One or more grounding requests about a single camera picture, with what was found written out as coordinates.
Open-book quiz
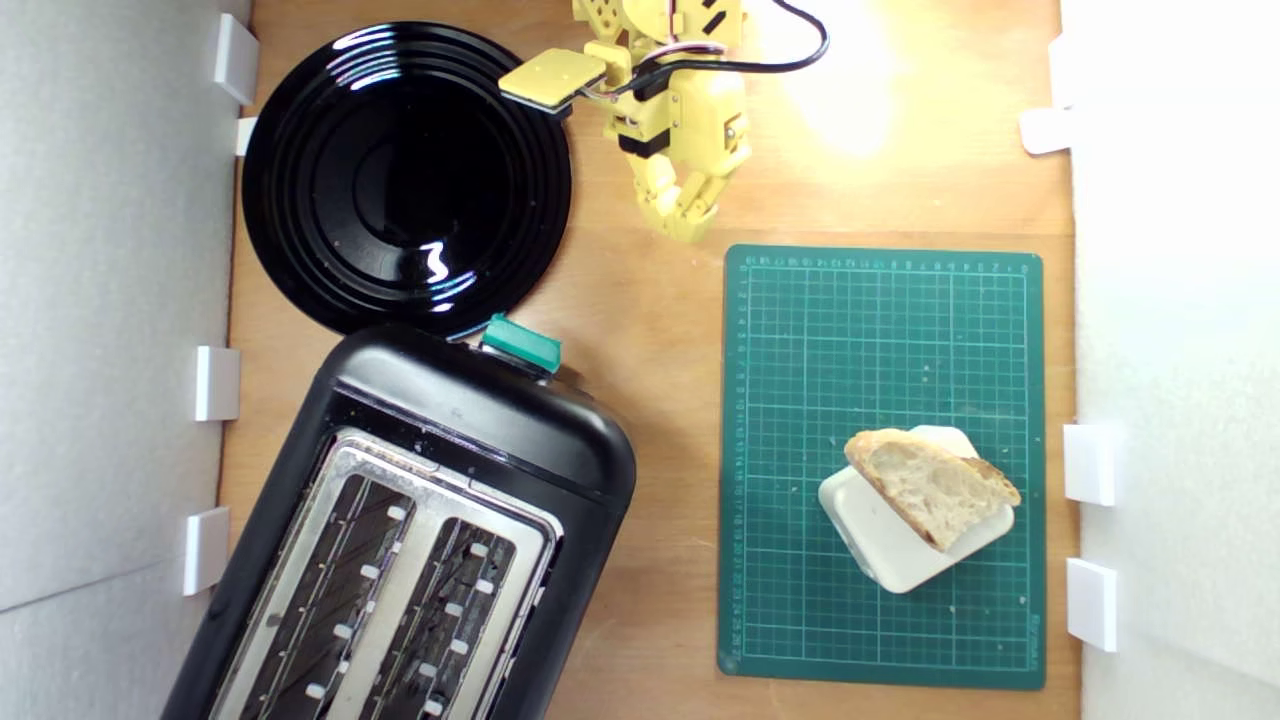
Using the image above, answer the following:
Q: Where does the brown bread slice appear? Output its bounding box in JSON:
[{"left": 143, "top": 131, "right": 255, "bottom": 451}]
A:
[{"left": 843, "top": 428, "right": 1023, "bottom": 553}]

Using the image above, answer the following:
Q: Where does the green toaster lever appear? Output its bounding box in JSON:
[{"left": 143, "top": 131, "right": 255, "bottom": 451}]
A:
[{"left": 480, "top": 313, "right": 563, "bottom": 376}]

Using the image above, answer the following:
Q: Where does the black two-slot toaster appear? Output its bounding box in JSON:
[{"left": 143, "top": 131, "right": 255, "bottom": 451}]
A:
[{"left": 160, "top": 322, "right": 638, "bottom": 720}]

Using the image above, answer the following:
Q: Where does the green cutting mat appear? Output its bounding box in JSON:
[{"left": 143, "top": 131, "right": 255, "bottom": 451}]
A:
[{"left": 717, "top": 243, "right": 1048, "bottom": 691}]

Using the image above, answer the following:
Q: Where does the black round plate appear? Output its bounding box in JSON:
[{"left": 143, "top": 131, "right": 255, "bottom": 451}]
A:
[{"left": 241, "top": 20, "right": 574, "bottom": 339}]

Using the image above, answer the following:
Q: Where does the white block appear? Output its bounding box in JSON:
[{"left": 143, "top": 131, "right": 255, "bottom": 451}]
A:
[{"left": 817, "top": 425, "right": 1016, "bottom": 596}]

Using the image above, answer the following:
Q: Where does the black camera cable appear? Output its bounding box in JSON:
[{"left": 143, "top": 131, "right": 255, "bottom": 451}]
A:
[{"left": 600, "top": 0, "right": 831, "bottom": 101}]

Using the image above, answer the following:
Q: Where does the yellow wrist camera mount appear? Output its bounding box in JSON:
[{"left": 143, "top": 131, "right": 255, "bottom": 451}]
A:
[{"left": 497, "top": 47, "right": 633, "bottom": 119}]

